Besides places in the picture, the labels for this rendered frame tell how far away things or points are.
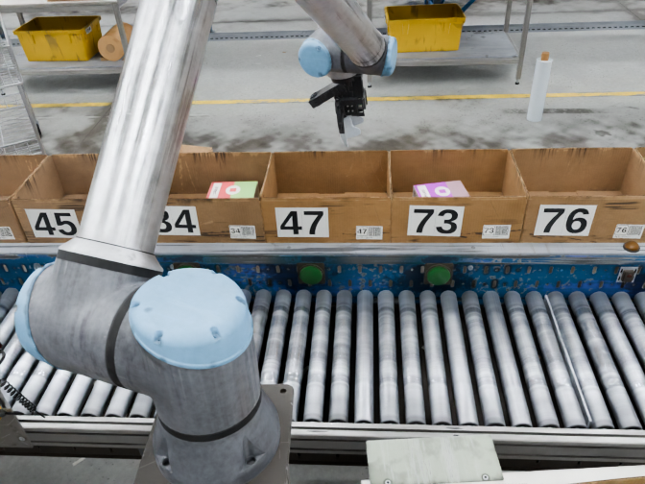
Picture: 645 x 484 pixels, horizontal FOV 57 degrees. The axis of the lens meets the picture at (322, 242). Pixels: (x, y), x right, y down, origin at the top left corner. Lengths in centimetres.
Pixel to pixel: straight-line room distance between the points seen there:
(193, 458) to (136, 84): 53
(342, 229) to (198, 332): 113
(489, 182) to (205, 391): 150
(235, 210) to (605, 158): 121
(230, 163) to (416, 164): 63
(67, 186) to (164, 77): 145
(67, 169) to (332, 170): 94
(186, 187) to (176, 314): 142
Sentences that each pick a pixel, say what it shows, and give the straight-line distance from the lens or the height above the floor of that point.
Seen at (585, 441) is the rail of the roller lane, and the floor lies 74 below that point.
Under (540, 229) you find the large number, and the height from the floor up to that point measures 94.
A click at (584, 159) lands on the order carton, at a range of 213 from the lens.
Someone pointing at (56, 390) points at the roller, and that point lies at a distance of 180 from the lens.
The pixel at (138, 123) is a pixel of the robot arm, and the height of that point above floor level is 163.
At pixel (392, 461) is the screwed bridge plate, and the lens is 147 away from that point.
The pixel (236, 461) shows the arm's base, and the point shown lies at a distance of 88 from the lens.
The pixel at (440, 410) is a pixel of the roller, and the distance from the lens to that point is 157.
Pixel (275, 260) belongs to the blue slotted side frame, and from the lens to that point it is 183.
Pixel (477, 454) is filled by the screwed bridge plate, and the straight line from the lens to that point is 151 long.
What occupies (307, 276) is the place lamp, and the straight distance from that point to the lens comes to 183.
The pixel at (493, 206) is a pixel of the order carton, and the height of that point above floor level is 102.
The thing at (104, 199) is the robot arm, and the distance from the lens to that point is 88.
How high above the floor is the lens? 199
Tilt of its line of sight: 37 degrees down
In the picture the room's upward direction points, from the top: 3 degrees counter-clockwise
